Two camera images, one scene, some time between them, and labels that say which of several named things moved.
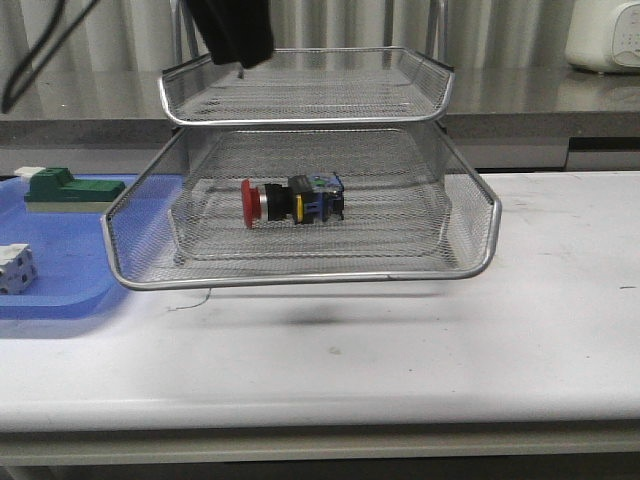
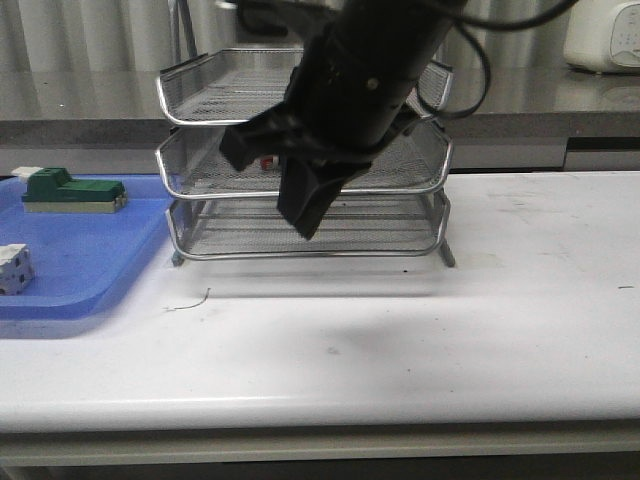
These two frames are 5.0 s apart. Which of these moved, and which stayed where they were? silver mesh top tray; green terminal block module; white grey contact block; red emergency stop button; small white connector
Moved: red emergency stop button
Stayed: white grey contact block; green terminal block module; silver mesh top tray; small white connector
